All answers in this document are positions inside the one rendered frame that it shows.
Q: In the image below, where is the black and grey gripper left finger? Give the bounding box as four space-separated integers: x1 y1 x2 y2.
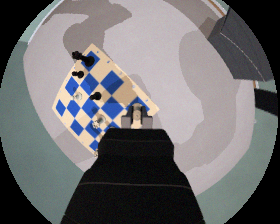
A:
121 106 134 128

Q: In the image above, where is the blue and cream chessboard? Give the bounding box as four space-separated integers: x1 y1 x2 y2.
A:
52 43 160 154

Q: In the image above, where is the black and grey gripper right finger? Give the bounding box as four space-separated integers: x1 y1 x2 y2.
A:
141 106 153 129

